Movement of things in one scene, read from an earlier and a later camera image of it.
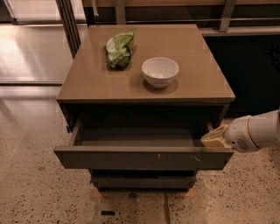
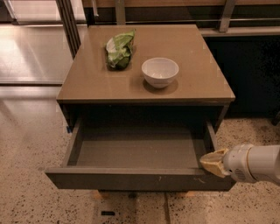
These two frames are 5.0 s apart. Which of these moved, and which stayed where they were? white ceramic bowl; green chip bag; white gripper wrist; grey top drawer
Moved: white gripper wrist; grey top drawer
Stayed: white ceramic bowl; green chip bag
